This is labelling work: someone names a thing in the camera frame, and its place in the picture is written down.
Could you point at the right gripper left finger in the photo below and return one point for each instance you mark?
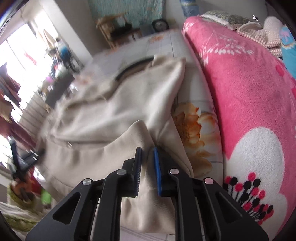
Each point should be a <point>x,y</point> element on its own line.
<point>91,211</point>

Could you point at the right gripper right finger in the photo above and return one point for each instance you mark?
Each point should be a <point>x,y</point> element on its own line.
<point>203,209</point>

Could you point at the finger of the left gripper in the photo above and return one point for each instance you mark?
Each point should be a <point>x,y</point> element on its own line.
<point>31,157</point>

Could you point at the cream zip-up sweatshirt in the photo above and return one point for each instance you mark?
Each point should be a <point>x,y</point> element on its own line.
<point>92,133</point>

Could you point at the black clothes on chair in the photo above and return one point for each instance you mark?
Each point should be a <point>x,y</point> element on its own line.
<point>121,30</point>

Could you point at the person left hand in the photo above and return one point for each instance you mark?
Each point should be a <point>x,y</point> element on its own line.
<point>23,189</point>

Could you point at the maroon hanging garment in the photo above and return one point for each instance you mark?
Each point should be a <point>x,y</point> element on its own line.
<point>9,127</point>

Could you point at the dark grey cabinet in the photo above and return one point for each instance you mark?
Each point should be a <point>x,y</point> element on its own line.
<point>59,87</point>

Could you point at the pink floral fleece blanket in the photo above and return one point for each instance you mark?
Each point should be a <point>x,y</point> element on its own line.
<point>254,98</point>

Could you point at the wooden chair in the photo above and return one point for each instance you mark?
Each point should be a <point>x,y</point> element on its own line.
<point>108,23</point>

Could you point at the teal patterned hanging cloth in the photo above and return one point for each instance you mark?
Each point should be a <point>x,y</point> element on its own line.
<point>137,12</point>

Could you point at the pink checkered folded blanket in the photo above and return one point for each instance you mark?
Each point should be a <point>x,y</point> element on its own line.
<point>267,35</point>

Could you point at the black round fan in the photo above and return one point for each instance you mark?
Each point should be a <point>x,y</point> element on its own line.
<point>160,25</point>

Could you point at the turquoise child garment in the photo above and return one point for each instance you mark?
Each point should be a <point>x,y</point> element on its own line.
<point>288,50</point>

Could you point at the patterned pillow with lace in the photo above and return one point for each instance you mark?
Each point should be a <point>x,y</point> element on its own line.
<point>231,21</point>

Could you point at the blue plastic bag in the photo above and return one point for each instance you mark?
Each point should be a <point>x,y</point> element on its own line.
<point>190,8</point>

